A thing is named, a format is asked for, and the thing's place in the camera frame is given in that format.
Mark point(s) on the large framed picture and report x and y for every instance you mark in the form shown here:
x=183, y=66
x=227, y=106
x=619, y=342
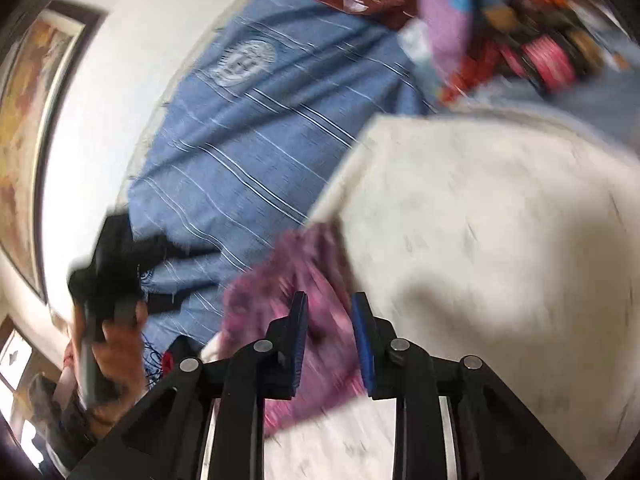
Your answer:
x=25, y=135

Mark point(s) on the blue plaid blanket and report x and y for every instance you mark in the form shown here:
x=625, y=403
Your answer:
x=260, y=150

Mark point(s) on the small framed picture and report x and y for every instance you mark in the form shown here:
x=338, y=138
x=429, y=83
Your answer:
x=12, y=360

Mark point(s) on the person's left hand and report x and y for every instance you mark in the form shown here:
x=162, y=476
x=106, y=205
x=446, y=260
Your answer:
x=122, y=355

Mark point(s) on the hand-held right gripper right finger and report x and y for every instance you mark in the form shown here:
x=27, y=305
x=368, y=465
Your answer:
x=364, y=355

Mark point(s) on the lilac cloth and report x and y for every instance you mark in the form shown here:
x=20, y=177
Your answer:
x=445, y=20

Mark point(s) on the pile of colourful clothes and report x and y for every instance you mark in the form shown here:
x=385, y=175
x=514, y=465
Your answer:
x=540, y=35

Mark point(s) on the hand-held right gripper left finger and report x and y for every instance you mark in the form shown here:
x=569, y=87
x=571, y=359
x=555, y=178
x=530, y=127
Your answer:
x=299, y=355

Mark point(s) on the purple floral garment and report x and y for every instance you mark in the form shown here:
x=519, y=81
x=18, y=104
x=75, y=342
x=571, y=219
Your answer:
x=305, y=270

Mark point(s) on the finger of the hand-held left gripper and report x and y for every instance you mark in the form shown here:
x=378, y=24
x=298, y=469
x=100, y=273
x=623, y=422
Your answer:
x=190, y=251
x=170, y=304

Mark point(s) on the cream leaf print sheet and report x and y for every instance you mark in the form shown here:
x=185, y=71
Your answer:
x=475, y=240

